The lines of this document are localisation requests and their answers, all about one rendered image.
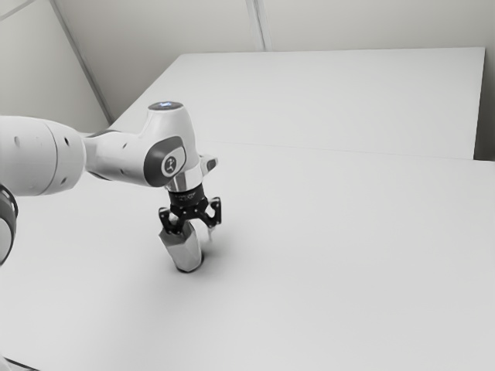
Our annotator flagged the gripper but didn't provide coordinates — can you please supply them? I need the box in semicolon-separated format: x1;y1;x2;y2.
158;184;223;244

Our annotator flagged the grey faceted mug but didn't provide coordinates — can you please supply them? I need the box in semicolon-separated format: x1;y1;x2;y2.
159;221;206;274

